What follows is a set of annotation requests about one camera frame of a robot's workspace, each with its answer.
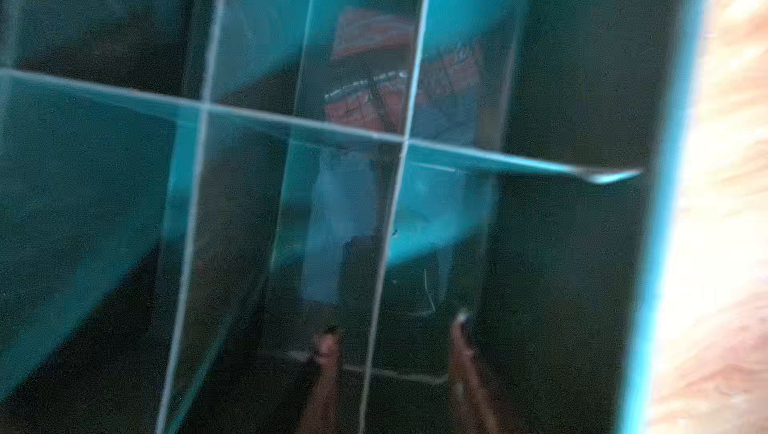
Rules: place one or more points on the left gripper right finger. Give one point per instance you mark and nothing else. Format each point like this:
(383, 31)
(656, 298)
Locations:
(471, 399)

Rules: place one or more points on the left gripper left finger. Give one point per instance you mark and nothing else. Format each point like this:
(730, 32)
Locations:
(320, 413)

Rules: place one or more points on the green divided organizer tray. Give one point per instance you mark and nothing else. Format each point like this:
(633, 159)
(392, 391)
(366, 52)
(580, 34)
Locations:
(192, 190)

